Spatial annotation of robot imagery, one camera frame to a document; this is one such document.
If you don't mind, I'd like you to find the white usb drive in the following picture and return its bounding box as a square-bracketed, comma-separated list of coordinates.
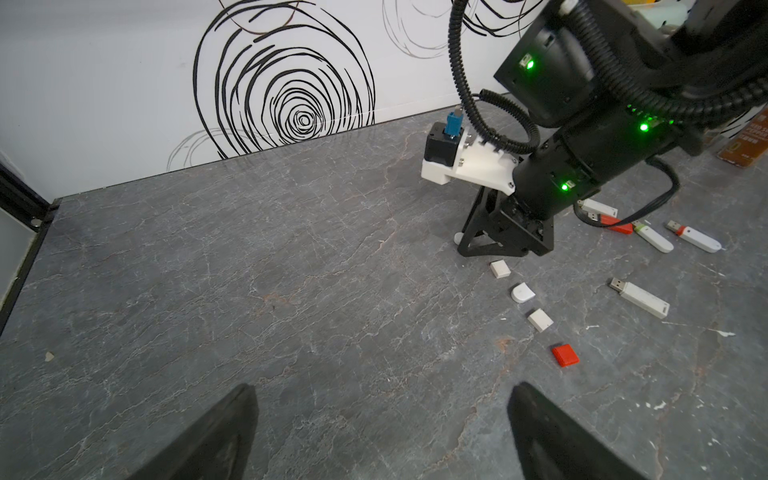
[577, 199, 618, 219]
[609, 278, 670, 319]
[665, 220, 722, 253]
[632, 221, 674, 254]

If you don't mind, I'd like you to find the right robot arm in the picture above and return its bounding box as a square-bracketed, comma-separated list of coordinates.
[447, 1, 767, 257]

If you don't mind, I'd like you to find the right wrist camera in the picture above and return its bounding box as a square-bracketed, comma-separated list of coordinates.
[421, 107, 516, 195]

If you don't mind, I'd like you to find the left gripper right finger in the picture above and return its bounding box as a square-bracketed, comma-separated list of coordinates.
[507, 382, 643, 480]

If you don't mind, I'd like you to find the white usb cap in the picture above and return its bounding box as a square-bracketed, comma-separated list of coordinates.
[490, 260, 511, 279]
[510, 282, 536, 304]
[527, 308, 554, 333]

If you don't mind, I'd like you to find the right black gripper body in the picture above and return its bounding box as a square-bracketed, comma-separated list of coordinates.
[457, 187, 554, 257]

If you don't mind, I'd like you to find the spice jar black lid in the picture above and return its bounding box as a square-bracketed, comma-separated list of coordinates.
[718, 108, 768, 168]

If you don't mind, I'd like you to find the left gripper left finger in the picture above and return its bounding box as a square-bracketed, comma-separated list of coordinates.
[131, 383, 259, 479]

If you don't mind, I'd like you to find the red usb drive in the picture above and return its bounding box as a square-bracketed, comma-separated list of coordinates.
[588, 213, 634, 235]

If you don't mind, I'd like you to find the red usb cap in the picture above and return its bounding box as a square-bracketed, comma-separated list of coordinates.
[551, 344, 580, 368]

